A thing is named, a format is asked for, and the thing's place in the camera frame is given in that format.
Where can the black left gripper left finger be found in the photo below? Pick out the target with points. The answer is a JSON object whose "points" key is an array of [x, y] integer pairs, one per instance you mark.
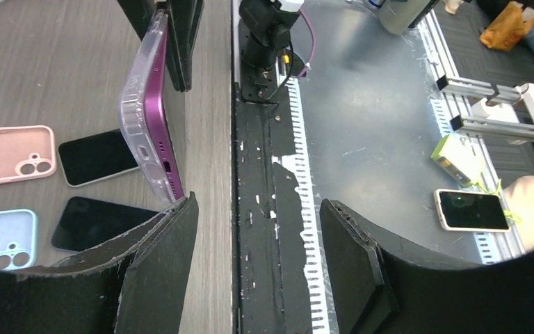
{"points": [[133, 283]]}

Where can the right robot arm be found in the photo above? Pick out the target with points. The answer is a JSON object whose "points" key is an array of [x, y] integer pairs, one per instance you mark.
{"points": [[268, 22]]}

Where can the green white small device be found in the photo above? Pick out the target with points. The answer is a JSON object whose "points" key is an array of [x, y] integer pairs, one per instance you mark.
{"points": [[458, 161]]}

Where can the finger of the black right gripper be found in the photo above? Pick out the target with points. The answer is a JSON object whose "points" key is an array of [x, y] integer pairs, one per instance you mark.
{"points": [[183, 23]]}

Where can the pink phone case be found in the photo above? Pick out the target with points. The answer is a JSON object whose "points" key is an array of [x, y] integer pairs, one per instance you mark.
{"points": [[26, 153]]}

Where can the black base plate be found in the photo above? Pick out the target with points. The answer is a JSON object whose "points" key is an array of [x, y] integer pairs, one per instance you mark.
{"points": [[270, 289]]}

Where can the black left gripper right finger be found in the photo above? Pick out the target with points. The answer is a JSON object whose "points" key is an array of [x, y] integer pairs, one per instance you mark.
{"points": [[384, 283]]}

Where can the dark phone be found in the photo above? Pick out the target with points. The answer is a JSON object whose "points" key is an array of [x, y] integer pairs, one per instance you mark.
{"points": [[142, 114]]}

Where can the black smartphone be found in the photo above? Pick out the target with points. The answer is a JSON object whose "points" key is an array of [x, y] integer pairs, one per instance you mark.
{"points": [[94, 158]]}

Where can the orange bag in background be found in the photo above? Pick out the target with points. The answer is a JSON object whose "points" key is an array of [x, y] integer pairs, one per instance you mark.
{"points": [[511, 21]]}

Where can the white phone off table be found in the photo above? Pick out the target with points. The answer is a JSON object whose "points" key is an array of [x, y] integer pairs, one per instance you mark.
{"points": [[468, 211]]}

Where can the light blue phone case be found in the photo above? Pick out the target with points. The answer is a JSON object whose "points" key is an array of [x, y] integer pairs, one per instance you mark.
{"points": [[18, 239]]}

